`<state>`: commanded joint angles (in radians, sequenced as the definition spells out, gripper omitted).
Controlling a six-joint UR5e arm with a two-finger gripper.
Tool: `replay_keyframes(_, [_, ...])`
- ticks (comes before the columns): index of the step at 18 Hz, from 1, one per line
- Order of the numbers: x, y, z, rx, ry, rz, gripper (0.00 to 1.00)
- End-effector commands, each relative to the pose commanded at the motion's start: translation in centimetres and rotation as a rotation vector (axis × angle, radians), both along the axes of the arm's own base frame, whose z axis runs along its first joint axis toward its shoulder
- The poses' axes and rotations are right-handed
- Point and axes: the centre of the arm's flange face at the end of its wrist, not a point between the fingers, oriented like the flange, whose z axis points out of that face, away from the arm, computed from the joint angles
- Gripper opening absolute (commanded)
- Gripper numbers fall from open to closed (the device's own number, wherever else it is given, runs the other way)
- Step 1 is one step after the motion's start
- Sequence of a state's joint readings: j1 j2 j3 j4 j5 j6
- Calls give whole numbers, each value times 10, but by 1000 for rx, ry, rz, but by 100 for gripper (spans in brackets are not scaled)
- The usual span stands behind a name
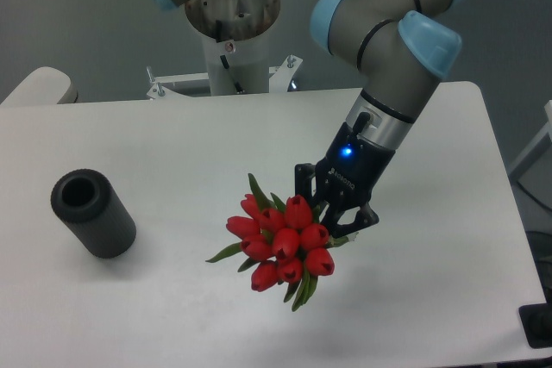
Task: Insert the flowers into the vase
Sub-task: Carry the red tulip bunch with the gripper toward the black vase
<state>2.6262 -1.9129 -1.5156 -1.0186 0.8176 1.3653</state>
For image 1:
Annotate white metal base frame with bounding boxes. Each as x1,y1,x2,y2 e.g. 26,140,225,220
146,54,304,100

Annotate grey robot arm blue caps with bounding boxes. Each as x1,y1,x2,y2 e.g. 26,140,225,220
154,0,462,238

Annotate dark grey ribbed vase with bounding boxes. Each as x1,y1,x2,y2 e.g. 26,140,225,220
50,169,136,259

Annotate black device at table edge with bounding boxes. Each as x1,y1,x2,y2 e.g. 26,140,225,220
518,303,551,349

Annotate red tulip bouquet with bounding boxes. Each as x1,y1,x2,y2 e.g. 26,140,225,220
206,173,356,312

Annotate beige chair backrest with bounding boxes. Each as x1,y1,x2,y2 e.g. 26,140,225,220
1,66,78,109

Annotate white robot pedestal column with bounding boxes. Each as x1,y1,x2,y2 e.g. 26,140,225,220
184,0,280,83

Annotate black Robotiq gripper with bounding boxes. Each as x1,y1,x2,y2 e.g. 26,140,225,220
294,123,395,239

